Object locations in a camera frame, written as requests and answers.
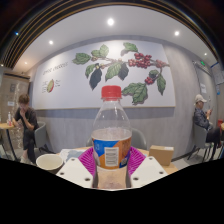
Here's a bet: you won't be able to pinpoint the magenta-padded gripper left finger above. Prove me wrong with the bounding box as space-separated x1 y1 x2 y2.
57 147 100 190

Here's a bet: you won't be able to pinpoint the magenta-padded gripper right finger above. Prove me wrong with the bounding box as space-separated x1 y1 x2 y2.
124 146 168 190

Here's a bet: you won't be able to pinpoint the clear red-capped drink bottle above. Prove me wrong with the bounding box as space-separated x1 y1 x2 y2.
90 85 133 191

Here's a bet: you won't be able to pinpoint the white paper grey print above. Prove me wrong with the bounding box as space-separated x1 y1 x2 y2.
59 148 87 163

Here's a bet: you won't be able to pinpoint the small brown cardboard box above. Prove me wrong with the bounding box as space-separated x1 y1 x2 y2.
148 145 175 167

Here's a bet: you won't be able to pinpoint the black mug white inside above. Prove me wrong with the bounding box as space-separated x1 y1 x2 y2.
35 153 64 174

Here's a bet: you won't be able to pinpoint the person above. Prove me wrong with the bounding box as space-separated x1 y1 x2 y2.
193 94 223 148
12 93 40 164

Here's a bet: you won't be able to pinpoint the small round wooden table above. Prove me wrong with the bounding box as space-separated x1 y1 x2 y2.
0 122 18 161

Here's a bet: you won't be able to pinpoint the small clear bottle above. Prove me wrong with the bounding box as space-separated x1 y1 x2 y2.
6 111 13 127

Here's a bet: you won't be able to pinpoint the white paper door notice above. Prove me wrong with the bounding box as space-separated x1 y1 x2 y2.
199 83 208 95

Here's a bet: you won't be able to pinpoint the round ceiling lights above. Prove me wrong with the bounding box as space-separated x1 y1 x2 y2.
23 17 181 66

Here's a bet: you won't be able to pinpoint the coffee branch wall mural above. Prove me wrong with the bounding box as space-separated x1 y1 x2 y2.
32 39 177 110

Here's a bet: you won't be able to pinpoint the white wall notice board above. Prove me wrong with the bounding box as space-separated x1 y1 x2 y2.
211 63 224 86

